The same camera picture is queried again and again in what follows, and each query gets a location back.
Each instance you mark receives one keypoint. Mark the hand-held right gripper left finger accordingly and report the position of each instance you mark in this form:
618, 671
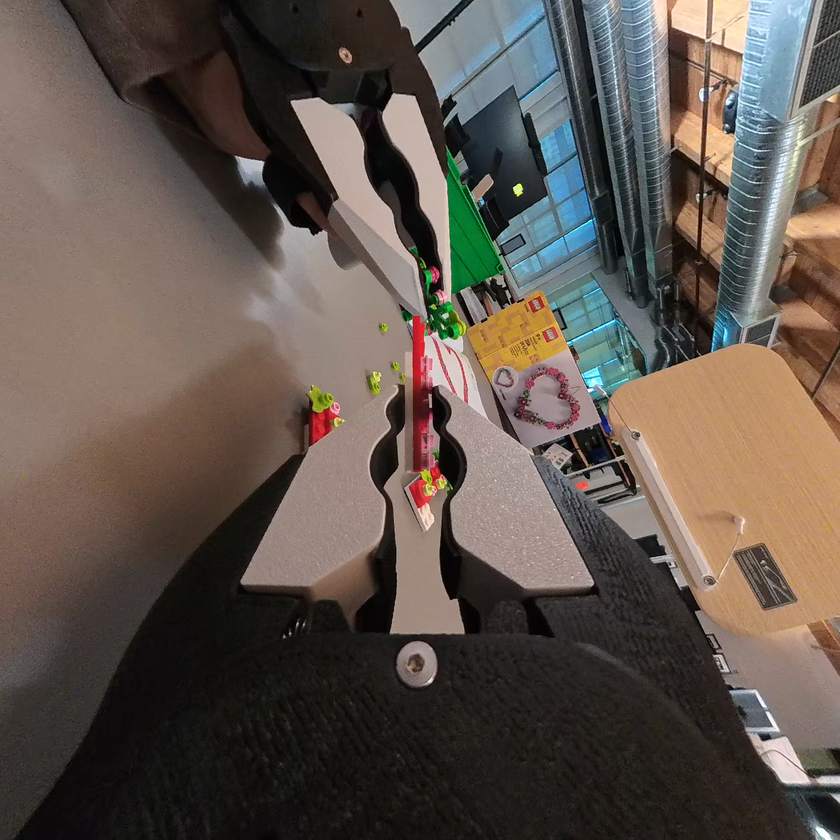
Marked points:
315, 525

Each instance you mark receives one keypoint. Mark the light wooden table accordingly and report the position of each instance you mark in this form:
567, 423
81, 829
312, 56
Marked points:
741, 472

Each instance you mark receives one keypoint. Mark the small red and white lego piece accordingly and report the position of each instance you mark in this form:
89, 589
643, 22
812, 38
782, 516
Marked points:
423, 495

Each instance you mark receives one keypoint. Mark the lego instruction booklet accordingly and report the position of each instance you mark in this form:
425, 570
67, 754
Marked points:
456, 374

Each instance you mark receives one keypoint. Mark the small red lego leaf piece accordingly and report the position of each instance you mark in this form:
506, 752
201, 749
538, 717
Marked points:
323, 420

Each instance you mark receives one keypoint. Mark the green plastic bin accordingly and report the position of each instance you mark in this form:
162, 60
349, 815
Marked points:
469, 229

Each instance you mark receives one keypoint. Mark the silver ventilation duct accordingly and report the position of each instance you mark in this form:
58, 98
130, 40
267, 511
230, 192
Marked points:
617, 131
761, 170

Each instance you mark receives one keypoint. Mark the person's left forearm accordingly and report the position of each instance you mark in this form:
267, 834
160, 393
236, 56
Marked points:
144, 52

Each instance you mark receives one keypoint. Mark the black wall monitor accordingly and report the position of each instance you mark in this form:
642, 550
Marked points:
499, 151

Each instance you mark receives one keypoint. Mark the small printed card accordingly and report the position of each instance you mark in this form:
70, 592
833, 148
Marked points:
558, 454

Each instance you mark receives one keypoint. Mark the yellow lego box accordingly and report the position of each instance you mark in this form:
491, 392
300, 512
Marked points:
531, 374

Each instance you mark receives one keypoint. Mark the red and pink lego strip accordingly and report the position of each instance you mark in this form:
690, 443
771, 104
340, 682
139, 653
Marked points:
418, 394

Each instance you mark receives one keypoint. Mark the green lego vine piece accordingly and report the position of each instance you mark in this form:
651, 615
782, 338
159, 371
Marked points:
441, 308

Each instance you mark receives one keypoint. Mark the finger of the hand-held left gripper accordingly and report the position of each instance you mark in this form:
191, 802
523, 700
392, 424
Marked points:
341, 151
417, 151

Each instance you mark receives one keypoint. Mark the person's left hand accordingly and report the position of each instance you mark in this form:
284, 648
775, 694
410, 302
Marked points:
229, 111

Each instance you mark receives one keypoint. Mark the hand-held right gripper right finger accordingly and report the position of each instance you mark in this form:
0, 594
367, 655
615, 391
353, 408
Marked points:
512, 525

